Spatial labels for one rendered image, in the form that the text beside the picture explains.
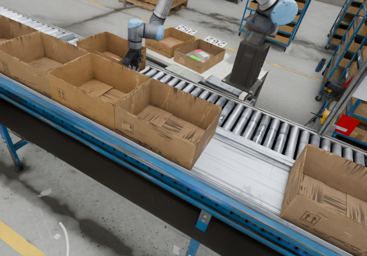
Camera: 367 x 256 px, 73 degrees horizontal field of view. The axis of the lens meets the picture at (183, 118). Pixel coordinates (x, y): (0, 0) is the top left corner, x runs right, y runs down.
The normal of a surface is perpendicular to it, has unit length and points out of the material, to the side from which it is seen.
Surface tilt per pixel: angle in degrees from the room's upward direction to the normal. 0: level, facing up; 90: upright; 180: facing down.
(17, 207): 0
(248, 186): 0
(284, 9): 96
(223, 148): 0
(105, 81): 89
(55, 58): 89
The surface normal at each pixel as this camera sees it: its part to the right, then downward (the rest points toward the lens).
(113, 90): 0.15, -0.76
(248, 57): -0.54, 0.47
